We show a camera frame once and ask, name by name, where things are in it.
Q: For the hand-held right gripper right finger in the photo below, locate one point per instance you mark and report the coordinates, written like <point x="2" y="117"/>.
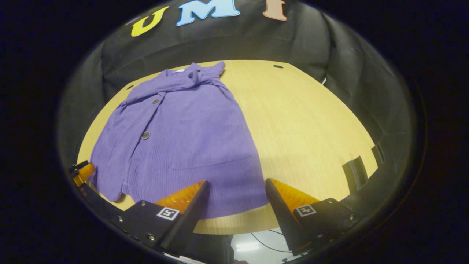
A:
<point x="282" y="220"/>

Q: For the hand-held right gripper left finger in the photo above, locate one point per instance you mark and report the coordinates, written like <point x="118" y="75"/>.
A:
<point x="190" y="220"/>

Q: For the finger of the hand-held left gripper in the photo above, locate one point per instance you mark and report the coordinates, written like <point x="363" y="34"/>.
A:
<point x="86" y="171"/>

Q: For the purple button shirt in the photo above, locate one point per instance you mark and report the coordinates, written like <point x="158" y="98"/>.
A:
<point x="190" y="139"/>

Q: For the black chair backrest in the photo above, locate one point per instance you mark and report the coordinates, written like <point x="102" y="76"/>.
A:
<point x="353" y="174"/>

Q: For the black backdrop cloth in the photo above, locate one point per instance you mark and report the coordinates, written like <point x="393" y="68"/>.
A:
<point x="293" y="40"/>

